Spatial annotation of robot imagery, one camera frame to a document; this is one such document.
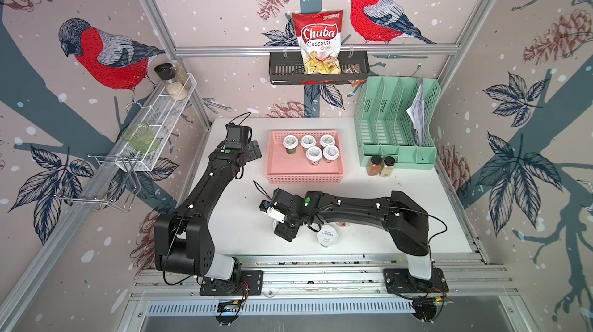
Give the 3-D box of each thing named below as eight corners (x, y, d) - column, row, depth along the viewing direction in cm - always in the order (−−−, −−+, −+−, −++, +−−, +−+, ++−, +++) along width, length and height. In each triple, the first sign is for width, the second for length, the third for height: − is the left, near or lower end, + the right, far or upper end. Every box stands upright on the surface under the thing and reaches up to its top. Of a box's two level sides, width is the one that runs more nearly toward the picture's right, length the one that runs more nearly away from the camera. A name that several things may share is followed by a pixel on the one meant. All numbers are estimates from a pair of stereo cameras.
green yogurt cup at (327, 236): (317, 248, 81) (318, 243, 77) (316, 230, 85) (317, 225, 81) (336, 248, 81) (338, 243, 77) (335, 230, 85) (337, 225, 81)
